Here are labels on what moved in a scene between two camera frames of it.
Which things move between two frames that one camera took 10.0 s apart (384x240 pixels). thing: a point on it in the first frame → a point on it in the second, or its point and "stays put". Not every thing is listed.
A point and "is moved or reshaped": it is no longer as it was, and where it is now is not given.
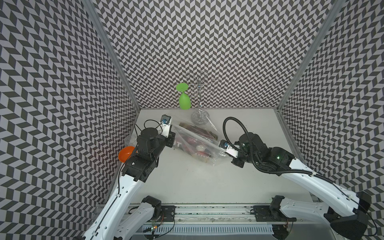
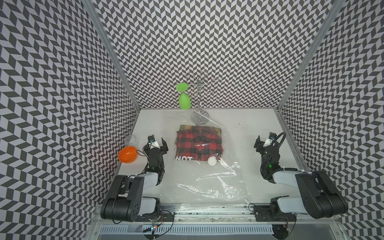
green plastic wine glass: x=185 y=103 stays put
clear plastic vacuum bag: x=200 y=139 is moved or reshaped
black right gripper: x=237 y=161 → x=257 y=142
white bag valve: x=200 y=147 → x=212 y=161
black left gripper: x=168 y=142 → x=163 y=148
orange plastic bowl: x=125 y=153 stays put
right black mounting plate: x=263 y=213 stays put
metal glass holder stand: x=200 y=117 stays put
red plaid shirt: x=192 y=144 is moved or reshaped
